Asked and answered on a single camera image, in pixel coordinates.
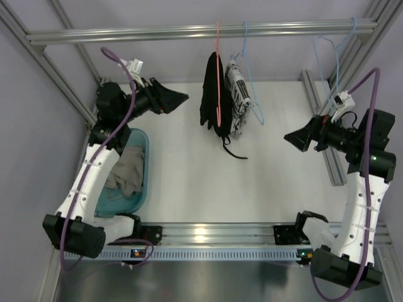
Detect black trousers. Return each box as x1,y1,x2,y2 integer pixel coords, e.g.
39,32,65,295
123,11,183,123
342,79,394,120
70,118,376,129
200,52,247,160

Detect pink wire hanger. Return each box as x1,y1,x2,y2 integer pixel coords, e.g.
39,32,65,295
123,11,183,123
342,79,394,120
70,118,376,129
215,22,222,128

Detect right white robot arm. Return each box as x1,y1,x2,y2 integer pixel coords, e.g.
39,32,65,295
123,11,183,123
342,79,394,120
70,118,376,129
284,109,396,291

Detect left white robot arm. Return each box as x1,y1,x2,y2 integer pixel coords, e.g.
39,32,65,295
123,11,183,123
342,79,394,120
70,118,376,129
42,78,189,259

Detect white black patterned garment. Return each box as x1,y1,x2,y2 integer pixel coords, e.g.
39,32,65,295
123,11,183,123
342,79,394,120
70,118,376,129
224,60,251,137

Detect beige cloth in basket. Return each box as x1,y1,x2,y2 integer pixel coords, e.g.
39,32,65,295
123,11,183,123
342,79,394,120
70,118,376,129
105,145,145,199

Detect teal plastic basket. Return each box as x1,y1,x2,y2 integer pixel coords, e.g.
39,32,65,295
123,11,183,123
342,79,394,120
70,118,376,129
95,130,135,218

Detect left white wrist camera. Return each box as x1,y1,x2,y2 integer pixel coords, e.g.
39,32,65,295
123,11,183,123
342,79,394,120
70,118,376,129
126,59,144,87

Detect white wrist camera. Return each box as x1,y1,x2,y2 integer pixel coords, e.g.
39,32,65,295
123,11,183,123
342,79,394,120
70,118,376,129
331,91,355,123
126,59,144,87

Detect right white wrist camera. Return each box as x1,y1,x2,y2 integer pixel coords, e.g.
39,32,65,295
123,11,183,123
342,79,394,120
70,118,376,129
331,91,355,123

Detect middle blue wire hanger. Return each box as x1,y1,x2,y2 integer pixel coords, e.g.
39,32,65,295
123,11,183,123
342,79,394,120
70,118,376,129
230,20,265,126

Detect blue wire hanger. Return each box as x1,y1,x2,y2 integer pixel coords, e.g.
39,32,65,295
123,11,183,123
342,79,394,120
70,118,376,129
311,16,360,115
230,20,265,126

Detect right blue wire hanger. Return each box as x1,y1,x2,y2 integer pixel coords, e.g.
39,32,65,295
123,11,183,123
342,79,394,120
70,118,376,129
311,16,360,115

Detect aluminium hanging rail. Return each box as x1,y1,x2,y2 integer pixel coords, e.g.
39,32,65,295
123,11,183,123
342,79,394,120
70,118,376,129
26,18,378,46

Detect left aluminium frame posts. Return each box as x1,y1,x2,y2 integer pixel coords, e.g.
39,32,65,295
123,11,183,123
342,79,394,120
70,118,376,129
0,0,111,126

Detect aluminium frame posts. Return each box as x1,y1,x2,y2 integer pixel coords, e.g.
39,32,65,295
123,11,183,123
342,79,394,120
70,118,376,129
0,0,111,126
300,1,402,186

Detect right aluminium frame posts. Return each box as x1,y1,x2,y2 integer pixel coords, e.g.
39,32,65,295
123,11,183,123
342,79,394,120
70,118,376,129
300,1,402,186

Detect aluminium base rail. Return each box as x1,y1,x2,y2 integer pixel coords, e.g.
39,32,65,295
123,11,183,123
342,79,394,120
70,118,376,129
138,221,394,247

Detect white slotted cable duct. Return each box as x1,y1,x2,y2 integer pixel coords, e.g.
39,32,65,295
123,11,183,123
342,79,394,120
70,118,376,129
62,245,303,262

